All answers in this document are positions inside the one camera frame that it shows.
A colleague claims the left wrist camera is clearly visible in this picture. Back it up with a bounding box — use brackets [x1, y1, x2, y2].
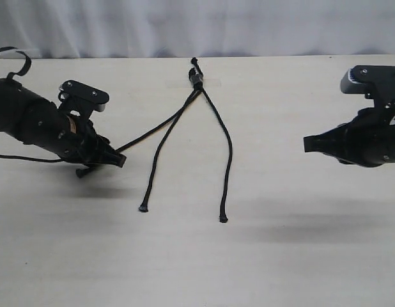
[58, 80, 109, 121]

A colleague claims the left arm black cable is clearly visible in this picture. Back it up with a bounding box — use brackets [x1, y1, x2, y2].
[0, 47, 63, 162]

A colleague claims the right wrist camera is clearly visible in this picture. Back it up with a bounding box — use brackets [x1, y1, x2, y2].
[340, 65, 395, 107]

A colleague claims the white backdrop curtain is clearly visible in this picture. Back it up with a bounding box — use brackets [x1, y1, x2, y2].
[0, 1, 395, 58]

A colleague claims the black rope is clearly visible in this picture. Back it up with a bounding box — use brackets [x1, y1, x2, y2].
[75, 66, 196, 178]
[138, 79, 203, 213]
[190, 57, 233, 223]

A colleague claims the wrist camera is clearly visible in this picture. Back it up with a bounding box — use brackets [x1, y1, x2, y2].
[340, 65, 395, 107]
[58, 80, 109, 121]

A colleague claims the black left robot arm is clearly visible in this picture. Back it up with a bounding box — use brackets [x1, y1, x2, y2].
[0, 78, 126, 168]

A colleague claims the clear tape strip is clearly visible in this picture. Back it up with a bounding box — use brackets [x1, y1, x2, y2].
[165, 75, 224, 90]

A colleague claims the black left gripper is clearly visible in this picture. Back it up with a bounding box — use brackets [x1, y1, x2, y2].
[49, 111, 127, 168]

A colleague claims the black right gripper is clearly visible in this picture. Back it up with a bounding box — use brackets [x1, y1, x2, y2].
[303, 106, 395, 167]

